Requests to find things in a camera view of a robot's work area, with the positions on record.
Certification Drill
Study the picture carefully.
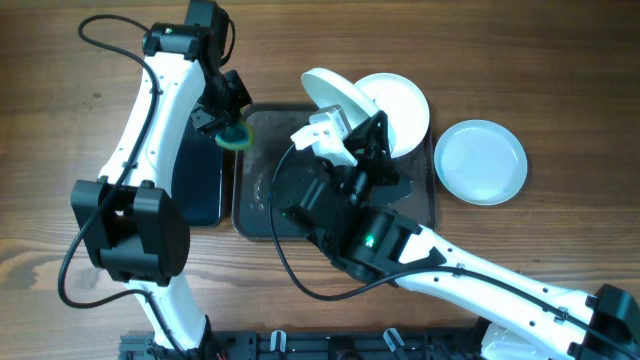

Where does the green yellow sponge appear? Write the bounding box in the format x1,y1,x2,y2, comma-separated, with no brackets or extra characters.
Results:
215,121,255,151

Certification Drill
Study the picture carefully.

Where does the white plate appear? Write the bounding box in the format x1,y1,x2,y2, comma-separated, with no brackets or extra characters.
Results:
434,119,528,206
301,68,380,130
355,73,430,158

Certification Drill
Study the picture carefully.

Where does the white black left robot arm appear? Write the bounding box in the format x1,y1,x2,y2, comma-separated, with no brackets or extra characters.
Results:
71,19,255,359

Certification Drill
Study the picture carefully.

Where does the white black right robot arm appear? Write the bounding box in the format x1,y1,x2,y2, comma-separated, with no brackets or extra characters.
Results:
268,106,639,359

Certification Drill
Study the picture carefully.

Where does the dark grey serving tray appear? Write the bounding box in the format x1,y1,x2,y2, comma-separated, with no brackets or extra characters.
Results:
231,103,438,241

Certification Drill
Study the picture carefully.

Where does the black water tub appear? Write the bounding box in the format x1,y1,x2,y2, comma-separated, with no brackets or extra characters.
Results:
171,120,224,227

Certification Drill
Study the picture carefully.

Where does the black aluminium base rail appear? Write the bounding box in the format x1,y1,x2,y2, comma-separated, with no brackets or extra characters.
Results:
118,325,501,360

